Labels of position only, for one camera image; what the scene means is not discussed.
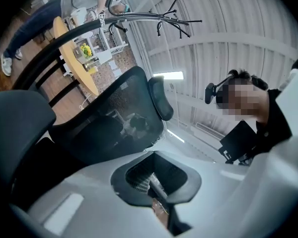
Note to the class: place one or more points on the person's head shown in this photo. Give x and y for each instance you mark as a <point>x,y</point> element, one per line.
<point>243,100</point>

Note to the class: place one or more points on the grey chair armrest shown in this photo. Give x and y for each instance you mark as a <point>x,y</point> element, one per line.
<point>20,118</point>

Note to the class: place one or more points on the black head-mounted camera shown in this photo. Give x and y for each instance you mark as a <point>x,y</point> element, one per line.
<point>211,93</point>

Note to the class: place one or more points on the white jug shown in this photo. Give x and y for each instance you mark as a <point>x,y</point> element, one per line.
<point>79,16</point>

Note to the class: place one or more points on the rectangular ceiling light panel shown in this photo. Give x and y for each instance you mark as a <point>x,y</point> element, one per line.
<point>176,136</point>
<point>168,75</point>

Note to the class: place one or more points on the round wooden table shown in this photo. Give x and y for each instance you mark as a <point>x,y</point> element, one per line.
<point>74,66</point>

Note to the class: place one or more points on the black mesh office chair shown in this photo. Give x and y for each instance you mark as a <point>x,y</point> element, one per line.
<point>119,113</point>

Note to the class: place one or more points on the white metal shelf rack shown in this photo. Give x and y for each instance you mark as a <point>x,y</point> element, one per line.
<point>109,46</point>

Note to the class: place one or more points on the person with head camera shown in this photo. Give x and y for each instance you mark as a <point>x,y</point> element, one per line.
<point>275,123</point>

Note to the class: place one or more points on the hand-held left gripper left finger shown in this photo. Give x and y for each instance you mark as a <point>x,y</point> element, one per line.
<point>101,202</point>

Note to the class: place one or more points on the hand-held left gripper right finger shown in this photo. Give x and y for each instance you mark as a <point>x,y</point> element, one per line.
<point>208,190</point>

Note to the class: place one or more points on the black table leg with wheel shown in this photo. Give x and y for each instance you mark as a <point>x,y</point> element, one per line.
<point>72,32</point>

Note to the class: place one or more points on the black chest-mounted device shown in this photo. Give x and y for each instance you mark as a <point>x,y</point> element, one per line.
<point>238,140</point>

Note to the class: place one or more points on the yellow flower bouquet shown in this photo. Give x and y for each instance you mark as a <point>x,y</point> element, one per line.
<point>86,50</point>

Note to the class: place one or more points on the yellow cup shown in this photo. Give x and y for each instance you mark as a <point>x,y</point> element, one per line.
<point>93,69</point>

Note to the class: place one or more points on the black office chair seat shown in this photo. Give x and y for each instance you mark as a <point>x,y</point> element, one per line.
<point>47,172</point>

